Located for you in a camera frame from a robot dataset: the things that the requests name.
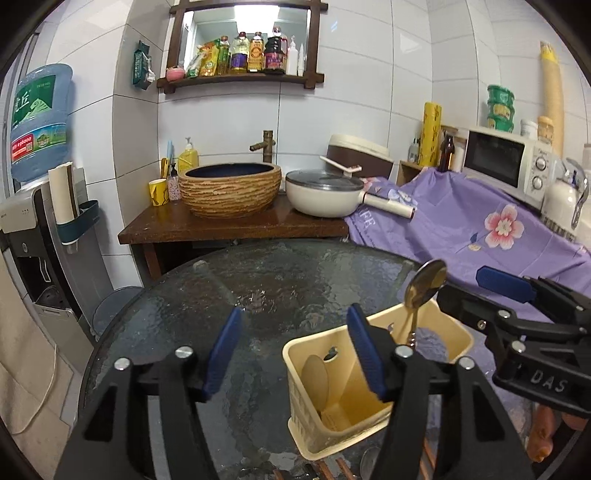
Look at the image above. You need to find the brown and cream rice cooker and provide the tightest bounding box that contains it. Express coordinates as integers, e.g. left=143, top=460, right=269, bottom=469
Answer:
left=327, top=134, right=394, bottom=178

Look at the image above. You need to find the green wipes packet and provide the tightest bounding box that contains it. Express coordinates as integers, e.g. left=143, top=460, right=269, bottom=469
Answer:
left=132, top=41, right=154, bottom=90

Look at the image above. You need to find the cream saucepan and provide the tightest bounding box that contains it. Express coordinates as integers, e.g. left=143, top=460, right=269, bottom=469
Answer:
left=285, top=169, right=416, bottom=219

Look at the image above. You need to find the yellow seasoning packet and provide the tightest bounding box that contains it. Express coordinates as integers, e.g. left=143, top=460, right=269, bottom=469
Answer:
left=186, top=41, right=220, bottom=78

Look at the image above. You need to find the brown ribbed wash basin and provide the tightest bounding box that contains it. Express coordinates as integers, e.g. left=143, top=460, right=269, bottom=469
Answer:
left=178, top=162, right=282, bottom=219

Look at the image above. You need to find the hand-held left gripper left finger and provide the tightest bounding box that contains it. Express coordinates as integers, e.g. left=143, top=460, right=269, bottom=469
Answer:
left=54, top=305, right=245, bottom=480

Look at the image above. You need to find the blue water jug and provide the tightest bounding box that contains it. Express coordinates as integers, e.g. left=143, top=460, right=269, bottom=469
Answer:
left=10, top=63, right=75, bottom=183

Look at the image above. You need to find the dark soy sauce bottle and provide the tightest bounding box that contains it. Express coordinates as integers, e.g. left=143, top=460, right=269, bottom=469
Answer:
left=264, top=25, right=287, bottom=73

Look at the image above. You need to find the cream plastic utensil holder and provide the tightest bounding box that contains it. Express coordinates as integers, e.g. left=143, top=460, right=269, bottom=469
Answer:
left=283, top=300, right=475, bottom=461

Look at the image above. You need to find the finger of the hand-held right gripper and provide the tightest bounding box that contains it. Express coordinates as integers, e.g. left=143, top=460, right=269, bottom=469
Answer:
left=475, top=265, right=591, bottom=324
left=436, top=284, right=583, bottom=343

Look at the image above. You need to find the glass pot lid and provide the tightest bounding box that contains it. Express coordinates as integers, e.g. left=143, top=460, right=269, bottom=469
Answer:
left=285, top=169, right=365, bottom=191

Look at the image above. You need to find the green instant noodle cup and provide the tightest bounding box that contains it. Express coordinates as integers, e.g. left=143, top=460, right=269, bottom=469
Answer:
left=486, top=107, right=516, bottom=133
left=486, top=84, right=515, bottom=109

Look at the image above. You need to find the yellow soap pump bottle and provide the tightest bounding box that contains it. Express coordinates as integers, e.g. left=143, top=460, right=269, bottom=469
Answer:
left=178, top=137, right=199, bottom=174

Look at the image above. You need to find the dark wooden counter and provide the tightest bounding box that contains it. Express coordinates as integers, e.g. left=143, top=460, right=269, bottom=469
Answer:
left=117, top=196, right=349, bottom=280

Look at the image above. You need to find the water dispenser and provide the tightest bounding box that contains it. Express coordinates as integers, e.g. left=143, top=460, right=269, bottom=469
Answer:
left=0, top=182, right=112, bottom=352

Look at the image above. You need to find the wooden framed mirror shelf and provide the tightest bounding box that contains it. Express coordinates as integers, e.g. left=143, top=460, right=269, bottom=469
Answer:
left=157, top=0, right=329, bottom=95

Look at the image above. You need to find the dark brown glass bottle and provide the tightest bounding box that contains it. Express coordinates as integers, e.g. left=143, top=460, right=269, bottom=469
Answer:
left=438, top=131, right=455, bottom=173

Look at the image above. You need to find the yellow label bottle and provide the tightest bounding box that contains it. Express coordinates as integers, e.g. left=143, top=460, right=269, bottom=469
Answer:
left=248, top=31, right=265, bottom=72

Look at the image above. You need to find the metal spoon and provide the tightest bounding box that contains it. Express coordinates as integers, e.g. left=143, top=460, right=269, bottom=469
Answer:
left=403, top=259, right=448, bottom=348

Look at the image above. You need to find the grey trash bin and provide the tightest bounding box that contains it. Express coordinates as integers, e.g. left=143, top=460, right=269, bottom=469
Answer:
left=92, top=286, right=144, bottom=337

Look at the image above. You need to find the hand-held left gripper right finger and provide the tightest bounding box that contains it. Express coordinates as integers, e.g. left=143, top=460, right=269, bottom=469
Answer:
left=346, top=304, right=539, bottom=480

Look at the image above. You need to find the white rice paddle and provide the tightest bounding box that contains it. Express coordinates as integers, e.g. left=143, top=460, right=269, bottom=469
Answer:
left=320, top=155, right=363, bottom=175

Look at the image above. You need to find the reddish brown chopstick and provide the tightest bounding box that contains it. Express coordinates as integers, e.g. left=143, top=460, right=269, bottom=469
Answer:
left=323, top=458, right=354, bottom=480

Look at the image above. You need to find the purple floral cloth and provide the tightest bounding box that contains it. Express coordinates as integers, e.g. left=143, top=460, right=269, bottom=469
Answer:
left=344, top=168, right=591, bottom=315

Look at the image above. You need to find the tall beige roll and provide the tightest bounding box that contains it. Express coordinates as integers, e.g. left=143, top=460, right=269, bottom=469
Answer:
left=540, top=41, right=565, bottom=158

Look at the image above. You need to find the white kettle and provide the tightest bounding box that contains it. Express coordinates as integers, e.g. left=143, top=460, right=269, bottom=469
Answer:
left=541, top=158, right=589, bottom=232

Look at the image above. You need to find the small wooden box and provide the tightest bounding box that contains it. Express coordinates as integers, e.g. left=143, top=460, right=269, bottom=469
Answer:
left=397, top=159, right=432, bottom=185

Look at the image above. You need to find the teal wall holder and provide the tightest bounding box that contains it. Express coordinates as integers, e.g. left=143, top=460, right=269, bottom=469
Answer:
left=55, top=199, right=100, bottom=244

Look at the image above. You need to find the white microwave oven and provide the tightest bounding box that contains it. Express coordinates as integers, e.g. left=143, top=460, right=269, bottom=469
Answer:
left=462, top=127, right=561, bottom=206

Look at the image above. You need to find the purple label oil bottle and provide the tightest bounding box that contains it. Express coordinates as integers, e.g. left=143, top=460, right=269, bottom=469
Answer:
left=230, top=32, right=250, bottom=73

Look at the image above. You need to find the yellow wrap roll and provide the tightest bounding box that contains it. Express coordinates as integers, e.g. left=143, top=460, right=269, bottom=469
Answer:
left=419, top=102, right=443, bottom=168

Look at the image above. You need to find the bamboo style brass faucet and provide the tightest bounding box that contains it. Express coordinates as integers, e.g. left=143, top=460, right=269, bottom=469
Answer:
left=249, top=130, right=276, bottom=163

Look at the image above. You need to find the person's right hand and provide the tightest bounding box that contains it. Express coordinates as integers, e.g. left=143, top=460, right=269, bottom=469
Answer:
left=526, top=405, right=591, bottom=463

